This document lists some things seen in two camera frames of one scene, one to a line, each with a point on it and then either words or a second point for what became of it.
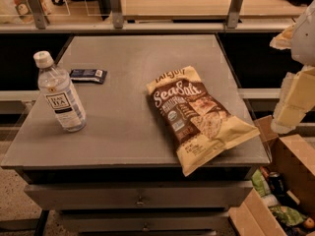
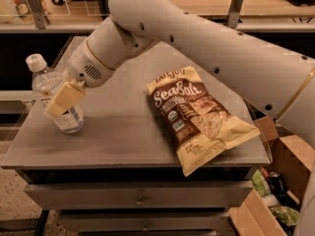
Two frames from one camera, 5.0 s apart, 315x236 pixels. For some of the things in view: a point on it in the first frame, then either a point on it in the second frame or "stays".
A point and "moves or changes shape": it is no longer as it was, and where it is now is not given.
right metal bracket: [235, 6] stays
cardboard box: [250, 214] stays
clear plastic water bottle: [56, 84] moves or changes shape
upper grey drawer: [142, 196] stays
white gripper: [304, 42] → [86, 64]
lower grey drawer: [145, 220] stays
